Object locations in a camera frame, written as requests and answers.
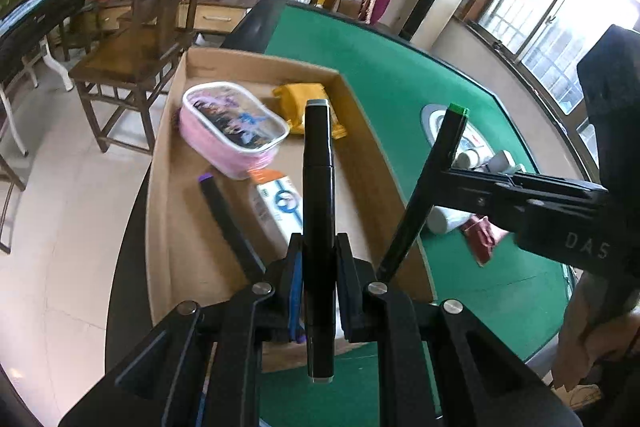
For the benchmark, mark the small white bottle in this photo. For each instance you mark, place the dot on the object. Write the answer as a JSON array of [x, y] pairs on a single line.
[[470, 159]]

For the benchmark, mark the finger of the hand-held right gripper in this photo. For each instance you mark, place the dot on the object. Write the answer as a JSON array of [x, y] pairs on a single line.
[[480, 181], [475, 204]]

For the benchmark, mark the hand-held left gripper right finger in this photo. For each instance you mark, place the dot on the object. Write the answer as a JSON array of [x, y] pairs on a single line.
[[345, 297]]

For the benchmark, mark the person's right hand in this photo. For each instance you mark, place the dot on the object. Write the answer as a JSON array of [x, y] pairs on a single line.
[[580, 347]]

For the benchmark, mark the round table centre panel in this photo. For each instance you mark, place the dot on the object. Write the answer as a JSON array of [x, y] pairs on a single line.
[[432, 122]]

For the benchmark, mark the black side table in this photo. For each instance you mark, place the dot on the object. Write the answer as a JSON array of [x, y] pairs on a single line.
[[50, 7]]

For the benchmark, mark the red snack bag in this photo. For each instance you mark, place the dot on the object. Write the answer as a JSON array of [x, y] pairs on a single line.
[[482, 239]]

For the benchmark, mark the yellow cloth pouch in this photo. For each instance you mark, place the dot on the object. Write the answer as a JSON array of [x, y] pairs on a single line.
[[292, 99]]

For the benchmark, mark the white roll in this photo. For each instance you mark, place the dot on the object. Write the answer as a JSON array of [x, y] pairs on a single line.
[[447, 219]]

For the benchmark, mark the pink clear pencil case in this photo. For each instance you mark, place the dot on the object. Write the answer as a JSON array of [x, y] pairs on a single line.
[[235, 127]]

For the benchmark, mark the purple capped black marker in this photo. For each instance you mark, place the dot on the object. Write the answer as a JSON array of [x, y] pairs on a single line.
[[225, 217]]

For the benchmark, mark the window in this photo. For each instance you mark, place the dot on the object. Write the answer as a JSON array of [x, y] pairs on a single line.
[[540, 7]]

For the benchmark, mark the white blue small box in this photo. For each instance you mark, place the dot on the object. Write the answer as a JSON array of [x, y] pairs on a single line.
[[277, 207]]

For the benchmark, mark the cardboard box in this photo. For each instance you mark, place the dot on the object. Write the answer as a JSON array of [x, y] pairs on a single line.
[[190, 227]]

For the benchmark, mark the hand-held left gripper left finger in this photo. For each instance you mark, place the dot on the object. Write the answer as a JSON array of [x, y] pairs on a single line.
[[295, 302]]

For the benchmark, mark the green capped black marker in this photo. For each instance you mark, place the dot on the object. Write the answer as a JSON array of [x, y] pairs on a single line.
[[440, 147]]

